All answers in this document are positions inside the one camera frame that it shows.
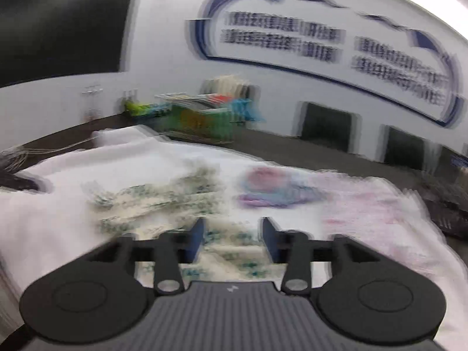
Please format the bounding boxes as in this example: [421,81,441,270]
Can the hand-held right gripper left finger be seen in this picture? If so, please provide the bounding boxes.
[85,217,205,297]

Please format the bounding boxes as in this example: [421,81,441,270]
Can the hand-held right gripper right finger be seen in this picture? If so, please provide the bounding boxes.
[261,217,384,297]

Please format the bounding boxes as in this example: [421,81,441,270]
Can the cream green floral garment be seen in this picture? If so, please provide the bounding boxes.
[82,161,289,289]

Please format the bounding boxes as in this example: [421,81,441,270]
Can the blue clothes hangers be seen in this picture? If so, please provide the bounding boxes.
[230,97,264,124]

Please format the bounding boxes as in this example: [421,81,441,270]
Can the cream clothes in bag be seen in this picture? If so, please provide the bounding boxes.
[202,75,257,100]

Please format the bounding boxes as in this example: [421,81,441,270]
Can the pastel pink blue folded garment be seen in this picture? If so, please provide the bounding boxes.
[237,166,327,210]

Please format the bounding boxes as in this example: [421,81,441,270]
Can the pale pink printed cloth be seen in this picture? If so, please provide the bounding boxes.
[311,170,439,264]

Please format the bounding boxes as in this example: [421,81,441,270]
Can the green zip storage bag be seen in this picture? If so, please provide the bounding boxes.
[156,93,235,144]

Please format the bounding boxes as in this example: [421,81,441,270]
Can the black chair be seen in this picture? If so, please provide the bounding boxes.
[297,101,362,153]
[381,126,436,171]
[438,146,468,177]

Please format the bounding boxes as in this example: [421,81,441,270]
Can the white fleece blanket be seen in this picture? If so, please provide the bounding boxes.
[0,124,468,340]

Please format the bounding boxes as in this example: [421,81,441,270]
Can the yellow green plastic item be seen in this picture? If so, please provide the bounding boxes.
[123,99,147,118]

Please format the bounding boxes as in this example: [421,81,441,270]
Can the white cables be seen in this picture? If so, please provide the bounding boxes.
[0,136,100,173]

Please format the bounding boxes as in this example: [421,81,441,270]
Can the black wall screen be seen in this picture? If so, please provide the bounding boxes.
[0,0,142,89]

